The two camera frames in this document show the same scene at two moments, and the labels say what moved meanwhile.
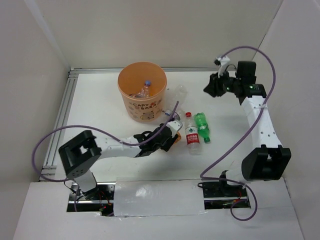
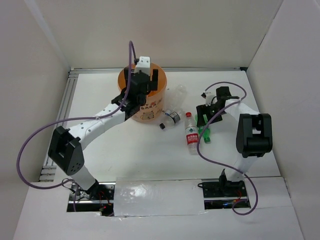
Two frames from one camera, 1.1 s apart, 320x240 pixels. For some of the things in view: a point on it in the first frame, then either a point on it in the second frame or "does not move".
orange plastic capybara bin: (142, 86) does not move
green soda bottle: (203, 129) does not move
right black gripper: (214, 88) to (202, 109)
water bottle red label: (192, 136) does not move
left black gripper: (171, 140) to (153, 85)
